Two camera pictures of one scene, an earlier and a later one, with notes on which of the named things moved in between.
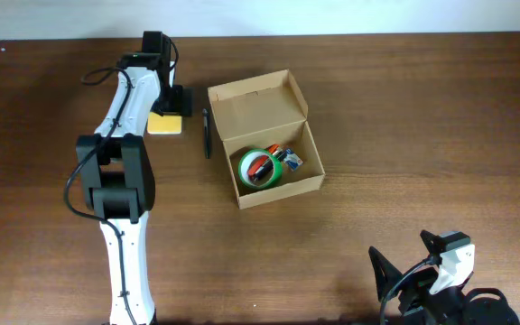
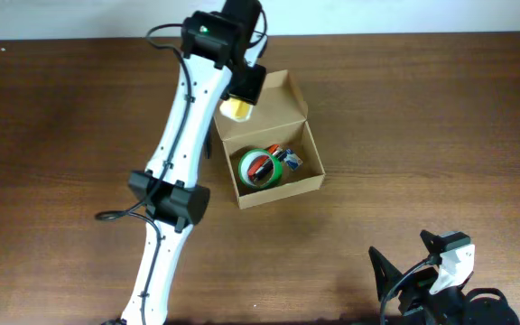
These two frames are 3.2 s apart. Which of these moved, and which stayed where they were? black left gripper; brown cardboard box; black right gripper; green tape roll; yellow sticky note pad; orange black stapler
Moved: yellow sticky note pad; black left gripper
Stayed: orange black stapler; green tape roll; black right gripper; brown cardboard box
